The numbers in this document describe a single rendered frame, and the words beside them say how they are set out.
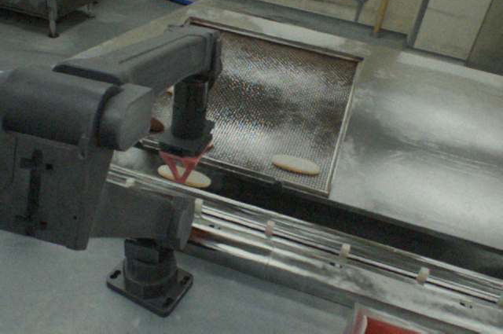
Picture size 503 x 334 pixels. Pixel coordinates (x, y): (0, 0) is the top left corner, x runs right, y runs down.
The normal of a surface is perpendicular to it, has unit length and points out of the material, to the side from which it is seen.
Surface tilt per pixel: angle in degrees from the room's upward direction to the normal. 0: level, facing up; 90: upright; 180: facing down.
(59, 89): 24
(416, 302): 0
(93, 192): 90
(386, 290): 0
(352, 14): 90
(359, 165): 10
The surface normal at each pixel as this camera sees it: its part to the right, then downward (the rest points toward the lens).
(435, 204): 0.08, -0.71
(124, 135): 0.97, 0.22
